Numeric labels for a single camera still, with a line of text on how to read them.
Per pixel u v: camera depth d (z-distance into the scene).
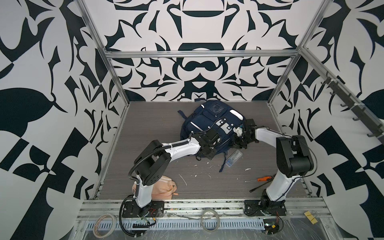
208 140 0.70
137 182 0.52
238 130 0.91
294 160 0.50
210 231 0.65
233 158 0.91
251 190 0.81
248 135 0.74
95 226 0.69
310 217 0.72
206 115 1.05
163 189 0.78
